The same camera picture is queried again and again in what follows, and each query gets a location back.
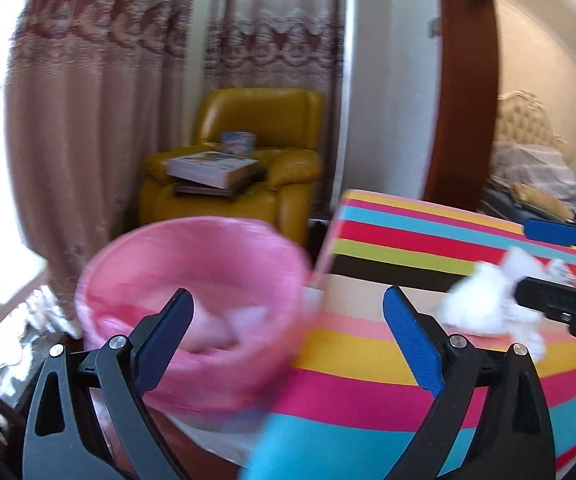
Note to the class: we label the brown wooden door frame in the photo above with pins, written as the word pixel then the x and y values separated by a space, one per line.
pixel 467 85

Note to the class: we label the cream tufted headboard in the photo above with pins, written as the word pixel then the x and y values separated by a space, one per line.
pixel 522 120

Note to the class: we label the small printed packet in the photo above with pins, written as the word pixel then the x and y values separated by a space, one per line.
pixel 561 271

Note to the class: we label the pink patterned curtain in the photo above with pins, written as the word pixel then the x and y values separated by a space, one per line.
pixel 278 25
pixel 93 110

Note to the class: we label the white tissue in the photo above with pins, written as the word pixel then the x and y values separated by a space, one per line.
pixel 525 332
pixel 472 300

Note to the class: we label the wall switch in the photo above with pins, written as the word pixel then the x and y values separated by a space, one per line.
pixel 435 27

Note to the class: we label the striped tablecloth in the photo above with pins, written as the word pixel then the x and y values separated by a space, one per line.
pixel 367 350

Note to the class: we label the white window sill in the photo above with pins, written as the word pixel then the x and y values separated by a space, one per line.
pixel 8 285

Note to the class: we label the small blue printed box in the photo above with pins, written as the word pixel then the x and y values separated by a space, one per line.
pixel 238 143

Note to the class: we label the yellow leather armchair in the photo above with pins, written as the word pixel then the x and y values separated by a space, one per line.
pixel 263 120

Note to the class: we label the pink-lined waste bin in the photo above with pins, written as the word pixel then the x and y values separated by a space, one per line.
pixel 193 260

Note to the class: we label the large white book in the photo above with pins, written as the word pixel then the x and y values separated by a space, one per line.
pixel 208 167

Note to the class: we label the white foam packaging piece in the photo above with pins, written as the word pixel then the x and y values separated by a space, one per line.
pixel 520 262

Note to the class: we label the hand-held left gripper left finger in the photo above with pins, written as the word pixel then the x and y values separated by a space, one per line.
pixel 165 345

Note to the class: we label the dark thin book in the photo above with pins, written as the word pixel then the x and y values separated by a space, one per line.
pixel 240 187

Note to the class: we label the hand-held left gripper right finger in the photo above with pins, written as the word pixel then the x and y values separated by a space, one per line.
pixel 412 345

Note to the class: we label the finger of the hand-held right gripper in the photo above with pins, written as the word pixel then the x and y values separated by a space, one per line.
pixel 552 232
pixel 550 296

